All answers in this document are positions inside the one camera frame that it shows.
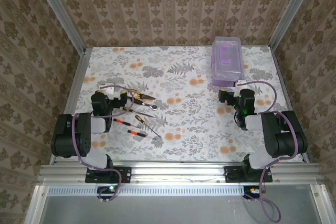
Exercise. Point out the black orange precision screwdriver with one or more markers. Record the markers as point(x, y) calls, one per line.
point(134, 132)
point(119, 121)

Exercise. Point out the purple clear-lid plastic toolbox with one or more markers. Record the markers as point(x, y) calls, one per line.
point(227, 58)

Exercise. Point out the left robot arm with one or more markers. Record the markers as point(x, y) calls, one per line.
point(78, 134)

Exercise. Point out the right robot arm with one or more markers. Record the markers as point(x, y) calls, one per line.
point(283, 134)

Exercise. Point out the small green-lit circuit board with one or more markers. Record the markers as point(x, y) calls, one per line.
point(110, 189)

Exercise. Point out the grey metal panel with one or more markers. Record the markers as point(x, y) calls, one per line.
point(170, 211)

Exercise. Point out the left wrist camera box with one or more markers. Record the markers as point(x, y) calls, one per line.
point(110, 91)

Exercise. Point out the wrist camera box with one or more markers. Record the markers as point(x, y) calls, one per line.
point(110, 91)
point(241, 82)

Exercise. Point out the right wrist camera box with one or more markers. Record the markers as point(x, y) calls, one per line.
point(241, 82)

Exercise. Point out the aluminium table side rail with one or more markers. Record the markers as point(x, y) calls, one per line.
point(78, 77)
point(281, 77)

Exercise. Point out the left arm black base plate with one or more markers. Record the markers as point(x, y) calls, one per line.
point(124, 175)

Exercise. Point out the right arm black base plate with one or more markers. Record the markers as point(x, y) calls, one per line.
point(232, 174)

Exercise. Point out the aluminium mounting rail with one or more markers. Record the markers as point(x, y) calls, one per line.
point(178, 172)

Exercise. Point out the aluminium frame post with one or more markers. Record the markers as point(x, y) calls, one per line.
point(59, 11)
point(291, 11)

